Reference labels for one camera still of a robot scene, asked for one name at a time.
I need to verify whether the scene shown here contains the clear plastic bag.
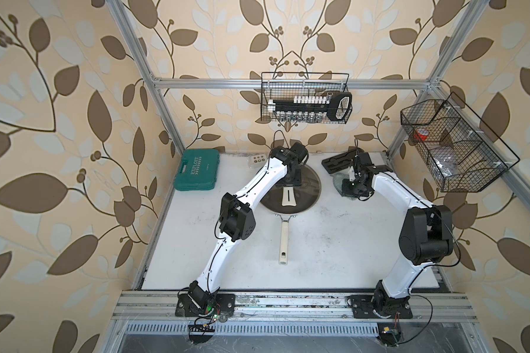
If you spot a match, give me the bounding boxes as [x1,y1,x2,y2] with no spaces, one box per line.
[431,146,459,177]

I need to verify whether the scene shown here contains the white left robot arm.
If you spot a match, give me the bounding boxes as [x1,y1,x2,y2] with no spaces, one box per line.
[187,142,309,316]

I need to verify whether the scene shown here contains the aluminium frame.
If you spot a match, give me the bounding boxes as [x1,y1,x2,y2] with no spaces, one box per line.
[101,0,530,353]

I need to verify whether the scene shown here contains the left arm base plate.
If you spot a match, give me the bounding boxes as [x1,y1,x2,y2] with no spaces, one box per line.
[175,292,236,319]

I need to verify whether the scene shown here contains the black white socket set holder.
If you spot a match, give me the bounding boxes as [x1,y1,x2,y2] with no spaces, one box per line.
[265,92,353,124]

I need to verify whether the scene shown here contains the black wire basket right wall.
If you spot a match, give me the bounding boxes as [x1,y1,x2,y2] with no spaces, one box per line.
[400,92,521,193]

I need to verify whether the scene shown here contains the black wire basket back wall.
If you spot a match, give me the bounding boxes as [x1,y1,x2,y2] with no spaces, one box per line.
[260,71,353,124]

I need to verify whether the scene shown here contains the cream frying pan dark interior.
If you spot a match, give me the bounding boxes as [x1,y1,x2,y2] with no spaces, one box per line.
[275,213,296,266]

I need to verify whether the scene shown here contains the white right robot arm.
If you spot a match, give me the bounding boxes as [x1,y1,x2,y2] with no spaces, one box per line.
[342,152,454,318]

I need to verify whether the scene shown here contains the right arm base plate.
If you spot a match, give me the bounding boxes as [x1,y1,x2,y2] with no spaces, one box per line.
[347,295,413,319]

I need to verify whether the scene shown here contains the glass pot lid cream handle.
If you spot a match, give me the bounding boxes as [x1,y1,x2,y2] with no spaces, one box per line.
[261,166,322,215]

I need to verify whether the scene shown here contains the black wire basket wall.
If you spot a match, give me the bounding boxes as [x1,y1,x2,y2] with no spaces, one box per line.
[400,92,521,193]
[260,71,353,124]

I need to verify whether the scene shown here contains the green plastic tool case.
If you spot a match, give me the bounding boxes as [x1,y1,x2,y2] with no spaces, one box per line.
[174,149,219,191]

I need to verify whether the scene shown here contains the green waffle cloth checkered trim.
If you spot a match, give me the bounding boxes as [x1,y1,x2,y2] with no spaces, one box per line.
[331,172,349,194]

